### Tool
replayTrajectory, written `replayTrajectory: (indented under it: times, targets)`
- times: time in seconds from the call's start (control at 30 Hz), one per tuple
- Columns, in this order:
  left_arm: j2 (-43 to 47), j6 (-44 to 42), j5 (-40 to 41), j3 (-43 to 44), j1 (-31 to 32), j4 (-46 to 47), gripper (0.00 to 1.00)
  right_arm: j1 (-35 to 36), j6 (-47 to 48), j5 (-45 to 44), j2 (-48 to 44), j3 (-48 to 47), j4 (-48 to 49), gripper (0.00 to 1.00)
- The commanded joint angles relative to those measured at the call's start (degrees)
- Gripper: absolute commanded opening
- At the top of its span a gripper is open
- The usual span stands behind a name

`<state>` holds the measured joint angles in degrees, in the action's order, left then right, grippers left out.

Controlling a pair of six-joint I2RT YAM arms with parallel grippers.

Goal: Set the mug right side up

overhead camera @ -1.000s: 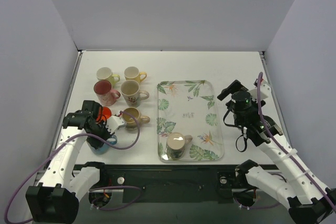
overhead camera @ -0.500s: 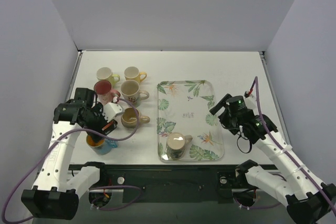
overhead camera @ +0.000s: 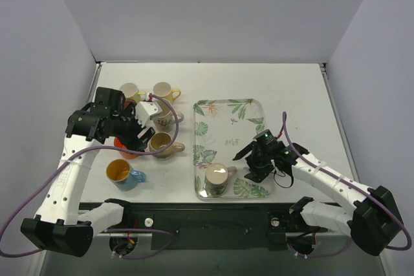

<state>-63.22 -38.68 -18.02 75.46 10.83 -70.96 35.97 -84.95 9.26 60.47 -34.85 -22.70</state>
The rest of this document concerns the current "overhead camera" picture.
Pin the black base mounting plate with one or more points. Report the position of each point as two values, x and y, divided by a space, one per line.
219 226

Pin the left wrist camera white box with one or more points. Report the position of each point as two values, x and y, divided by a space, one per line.
146 111

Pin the yellow mug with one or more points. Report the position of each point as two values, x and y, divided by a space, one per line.
166 91

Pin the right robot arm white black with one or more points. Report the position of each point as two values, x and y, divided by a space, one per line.
370 217

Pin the light green octagonal mug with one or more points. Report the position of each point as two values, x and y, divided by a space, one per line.
132 92

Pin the pink floral mug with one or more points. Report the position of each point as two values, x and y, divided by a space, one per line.
129 102

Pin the cream floral mug front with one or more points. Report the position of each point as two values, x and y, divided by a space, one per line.
217 178

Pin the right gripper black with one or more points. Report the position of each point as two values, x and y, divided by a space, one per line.
255 161

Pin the round beige mug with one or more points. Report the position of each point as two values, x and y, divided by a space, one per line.
160 141

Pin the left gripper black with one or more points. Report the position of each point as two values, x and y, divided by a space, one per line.
136 134

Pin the cream leaf pattern mug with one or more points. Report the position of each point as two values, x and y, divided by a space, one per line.
165 122

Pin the floral plastic tray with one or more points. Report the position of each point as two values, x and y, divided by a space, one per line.
221 129

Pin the orange mug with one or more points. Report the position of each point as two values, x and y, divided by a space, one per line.
128 156

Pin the blue glazed mug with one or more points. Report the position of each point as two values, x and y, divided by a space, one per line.
123 176

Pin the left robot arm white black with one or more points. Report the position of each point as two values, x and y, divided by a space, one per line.
85 134

